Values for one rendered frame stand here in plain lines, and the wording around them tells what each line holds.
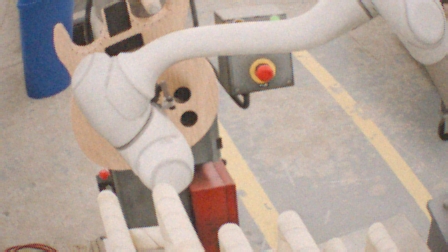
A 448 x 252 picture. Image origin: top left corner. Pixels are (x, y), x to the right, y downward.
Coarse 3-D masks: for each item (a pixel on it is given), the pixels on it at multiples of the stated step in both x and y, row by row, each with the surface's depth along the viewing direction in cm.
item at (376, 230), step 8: (376, 224) 117; (368, 232) 118; (376, 232) 116; (384, 232) 115; (376, 240) 114; (384, 240) 112; (392, 240) 112; (376, 248) 113; (384, 248) 111; (392, 248) 109
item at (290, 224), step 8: (280, 216) 111; (288, 216) 110; (296, 216) 110; (280, 224) 110; (288, 224) 109; (296, 224) 108; (288, 232) 107; (296, 232) 106; (304, 232) 106; (288, 240) 106; (296, 240) 104; (304, 240) 104; (312, 240) 104; (296, 248) 103; (304, 248) 102; (312, 248) 101
